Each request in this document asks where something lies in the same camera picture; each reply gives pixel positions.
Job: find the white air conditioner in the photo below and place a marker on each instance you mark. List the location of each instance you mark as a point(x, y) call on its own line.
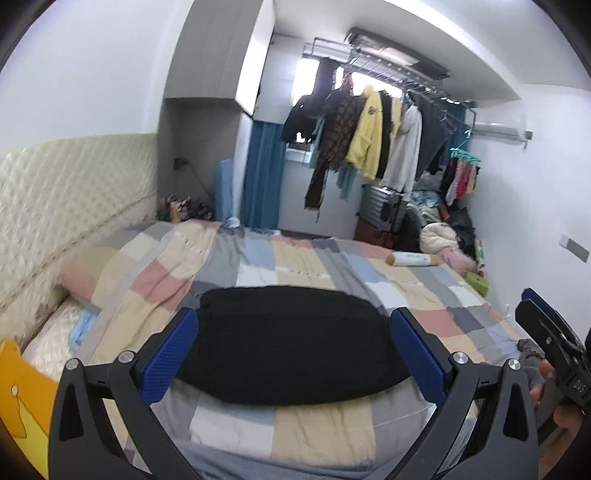
point(501, 130)

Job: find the blue curtain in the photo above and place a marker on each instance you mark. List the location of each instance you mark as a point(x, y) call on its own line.
point(263, 180)

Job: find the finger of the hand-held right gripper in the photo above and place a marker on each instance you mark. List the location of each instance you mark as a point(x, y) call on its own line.
point(540, 330)
point(551, 314)

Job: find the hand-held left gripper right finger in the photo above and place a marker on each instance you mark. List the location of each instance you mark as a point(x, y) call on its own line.
point(415, 355)

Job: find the black wall charger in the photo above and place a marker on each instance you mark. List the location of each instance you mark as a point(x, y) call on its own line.
point(181, 163)

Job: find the grey ribbed suitcase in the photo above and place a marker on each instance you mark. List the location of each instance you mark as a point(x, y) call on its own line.
point(381, 207)

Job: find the green box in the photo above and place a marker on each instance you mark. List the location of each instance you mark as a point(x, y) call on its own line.
point(477, 282)

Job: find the teal clip hanger with socks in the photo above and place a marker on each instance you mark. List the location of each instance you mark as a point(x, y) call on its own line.
point(461, 177)

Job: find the teal hanging garment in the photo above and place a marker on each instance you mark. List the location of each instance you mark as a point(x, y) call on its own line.
point(347, 182)

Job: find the patchwork quilt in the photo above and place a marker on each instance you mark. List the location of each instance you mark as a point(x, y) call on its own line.
point(300, 272)

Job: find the pile of clothes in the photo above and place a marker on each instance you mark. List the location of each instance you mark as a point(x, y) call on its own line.
point(438, 237)

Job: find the black jacket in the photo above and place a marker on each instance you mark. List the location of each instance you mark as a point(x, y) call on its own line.
point(291, 346)
point(300, 120)

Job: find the yellow pillow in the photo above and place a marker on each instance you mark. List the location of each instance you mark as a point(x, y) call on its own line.
point(23, 406)

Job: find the black hanging jacket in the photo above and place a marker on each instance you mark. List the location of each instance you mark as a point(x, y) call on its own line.
point(300, 120)

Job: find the person's right hand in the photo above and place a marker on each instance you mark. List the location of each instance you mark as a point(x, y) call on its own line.
point(535, 369)

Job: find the dark grey hanging garment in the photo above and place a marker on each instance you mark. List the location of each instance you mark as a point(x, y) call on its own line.
point(431, 134)

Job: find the cream quilted mattress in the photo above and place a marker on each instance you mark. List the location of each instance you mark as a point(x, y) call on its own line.
point(51, 332)

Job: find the white cylindrical bottle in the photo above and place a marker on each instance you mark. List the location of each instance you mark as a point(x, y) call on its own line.
point(411, 259)

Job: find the grey wall switch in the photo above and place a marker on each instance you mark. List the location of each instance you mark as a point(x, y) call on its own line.
point(575, 248)

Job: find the cluster of small bottles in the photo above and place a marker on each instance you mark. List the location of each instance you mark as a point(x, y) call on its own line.
point(184, 207)

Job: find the white hanging hoodie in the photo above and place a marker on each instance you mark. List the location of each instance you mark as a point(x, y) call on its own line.
point(404, 152)

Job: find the yellow hanging jacket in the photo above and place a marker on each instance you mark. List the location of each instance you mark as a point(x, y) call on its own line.
point(367, 134)

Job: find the cream quilted headboard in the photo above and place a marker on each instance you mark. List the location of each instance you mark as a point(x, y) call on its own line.
point(69, 198)

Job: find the metal clothes rack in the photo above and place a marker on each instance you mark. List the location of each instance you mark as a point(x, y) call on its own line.
point(392, 69)

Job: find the dark red case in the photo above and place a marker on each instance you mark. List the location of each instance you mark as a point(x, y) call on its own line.
point(371, 230)

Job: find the brown patterned hanging garment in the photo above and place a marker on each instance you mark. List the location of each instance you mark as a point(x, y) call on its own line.
point(337, 134)

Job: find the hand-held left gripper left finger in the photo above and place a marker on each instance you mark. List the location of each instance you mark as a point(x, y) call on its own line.
point(168, 355)

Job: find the light blue cloth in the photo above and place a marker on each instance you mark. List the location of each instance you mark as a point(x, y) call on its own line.
point(83, 330)

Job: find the light blue upright board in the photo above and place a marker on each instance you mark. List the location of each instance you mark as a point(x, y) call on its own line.
point(225, 194)

